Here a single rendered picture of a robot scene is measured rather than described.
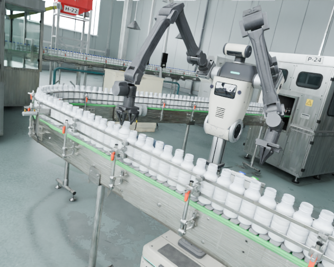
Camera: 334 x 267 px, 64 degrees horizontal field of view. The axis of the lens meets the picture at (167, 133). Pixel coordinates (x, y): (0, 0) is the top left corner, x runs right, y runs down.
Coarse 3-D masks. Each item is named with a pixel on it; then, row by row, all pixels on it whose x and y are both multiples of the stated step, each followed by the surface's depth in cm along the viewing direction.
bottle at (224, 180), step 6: (222, 174) 104; (228, 174) 103; (222, 180) 104; (228, 180) 104; (216, 186) 105; (228, 186) 104; (216, 192) 105; (222, 192) 104; (216, 198) 106; (222, 198) 104; (216, 204) 106; (222, 210) 107
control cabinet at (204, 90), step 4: (208, 56) 708; (212, 56) 696; (216, 56) 683; (216, 60) 684; (220, 60) 691; (224, 60) 698; (228, 60) 706; (232, 60) 712; (216, 64) 688; (220, 64) 694; (200, 84) 735; (204, 84) 722; (208, 84) 708; (200, 88) 735; (204, 88) 722; (208, 88) 708; (200, 92) 735; (204, 92) 722; (208, 92) 708; (200, 96) 735; (204, 96) 722; (208, 96) 708; (204, 100) 722; (200, 124) 735
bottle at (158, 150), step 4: (156, 144) 125; (160, 144) 124; (156, 148) 125; (160, 148) 125; (152, 152) 126; (156, 152) 124; (160, 152) 124; (152, 156) 126; (152, 160) 126; (156, 160) 125; (152, 164) 126; (156, 164) 125; (156, 168) 126; (152, 172) 127
